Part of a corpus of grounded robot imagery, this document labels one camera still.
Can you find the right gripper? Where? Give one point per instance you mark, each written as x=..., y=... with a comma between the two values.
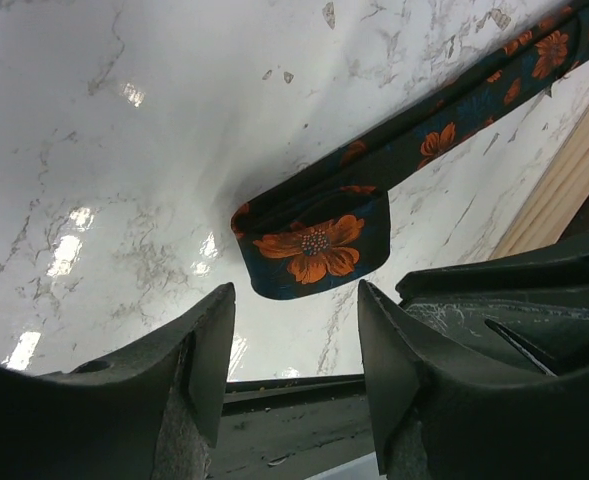
x=440, y=410

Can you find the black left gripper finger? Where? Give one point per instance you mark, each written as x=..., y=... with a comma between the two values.
x=149, y=410

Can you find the black orange floral tie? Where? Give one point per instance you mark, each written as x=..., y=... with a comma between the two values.
x=330, y=224

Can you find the wooden compartment tray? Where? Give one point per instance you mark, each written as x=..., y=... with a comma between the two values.
x=555, y=200

